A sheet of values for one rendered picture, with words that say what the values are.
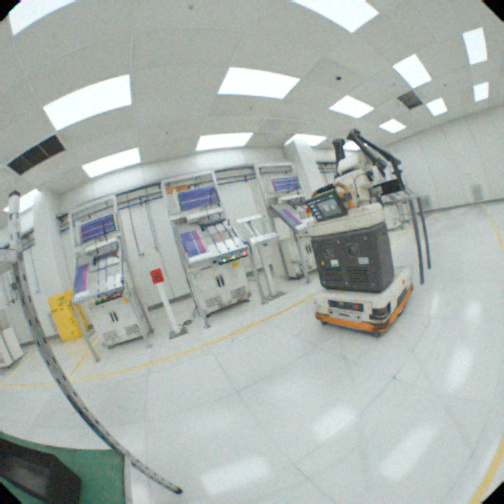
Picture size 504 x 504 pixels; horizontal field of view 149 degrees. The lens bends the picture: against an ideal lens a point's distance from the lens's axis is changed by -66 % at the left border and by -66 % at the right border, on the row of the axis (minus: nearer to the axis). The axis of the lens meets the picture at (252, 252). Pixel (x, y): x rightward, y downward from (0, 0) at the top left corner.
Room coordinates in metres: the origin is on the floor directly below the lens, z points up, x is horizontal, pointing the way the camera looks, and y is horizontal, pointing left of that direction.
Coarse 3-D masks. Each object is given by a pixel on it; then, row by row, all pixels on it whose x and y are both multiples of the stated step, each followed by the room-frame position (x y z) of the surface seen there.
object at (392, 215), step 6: (390, 198) 4.20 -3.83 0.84; (396, 198) 4.17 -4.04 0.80; (390, 204) 4.66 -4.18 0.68; (396, 204) 4.04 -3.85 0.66; (384, 210) 4.46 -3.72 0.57; (390, 210) 4.33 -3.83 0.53; (396, 210) 4.50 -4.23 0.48; (384, 216) 4.48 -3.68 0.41; (390, 216) 4.33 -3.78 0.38; (396, 216) 4.46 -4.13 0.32; (408, 216) 4.34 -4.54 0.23; (390, 222) 4.37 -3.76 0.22; (396, 222) 4.42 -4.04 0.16; (390, 228) 4.41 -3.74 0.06; (402, 228) 4.03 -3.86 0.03
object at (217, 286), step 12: (204, 264) 2.92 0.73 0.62; (216, 264) 2.47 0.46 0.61; (228, 264) 2.52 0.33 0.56; (240, 264) 2.58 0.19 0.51; (192, 276) 2.33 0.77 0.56; (204, 276) 2.39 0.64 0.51; (216, 276) 2.45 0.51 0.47; (228, 276) 2.51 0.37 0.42; (240, 276) 2.57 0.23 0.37; (204, 288) 2.37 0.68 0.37; (216, 288) 2.43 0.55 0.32; (228, 288) 2.49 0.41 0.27; (240, 288) 2.55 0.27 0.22; (204, 300) 2.35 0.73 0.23; (216, 300) 2.42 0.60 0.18; (228, 300) 2.47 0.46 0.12; (240, 300) 2.53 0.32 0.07; (204, 312) 2.33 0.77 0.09
